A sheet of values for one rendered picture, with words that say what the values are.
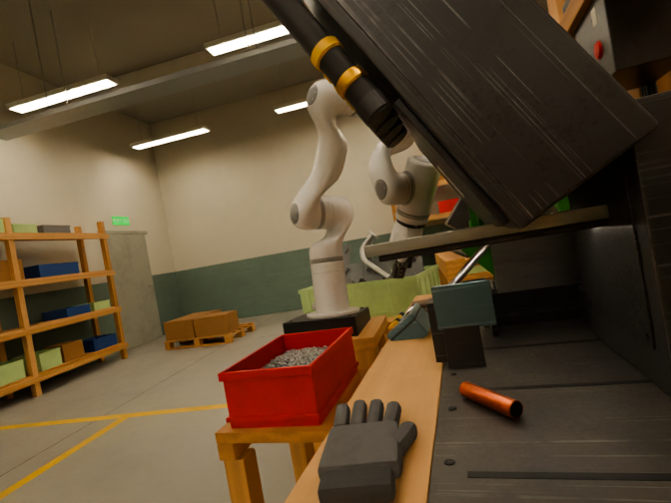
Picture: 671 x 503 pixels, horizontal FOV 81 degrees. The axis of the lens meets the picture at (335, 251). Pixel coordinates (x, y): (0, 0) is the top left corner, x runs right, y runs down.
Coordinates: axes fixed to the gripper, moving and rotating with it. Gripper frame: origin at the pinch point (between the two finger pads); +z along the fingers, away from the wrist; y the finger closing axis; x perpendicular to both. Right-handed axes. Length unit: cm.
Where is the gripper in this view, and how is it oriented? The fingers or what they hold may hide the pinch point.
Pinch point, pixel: (398, 270)
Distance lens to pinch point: 109.5
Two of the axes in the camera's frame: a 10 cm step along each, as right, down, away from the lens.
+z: -1.2, 8.7, 4.9
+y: 2.1, 5.0, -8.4
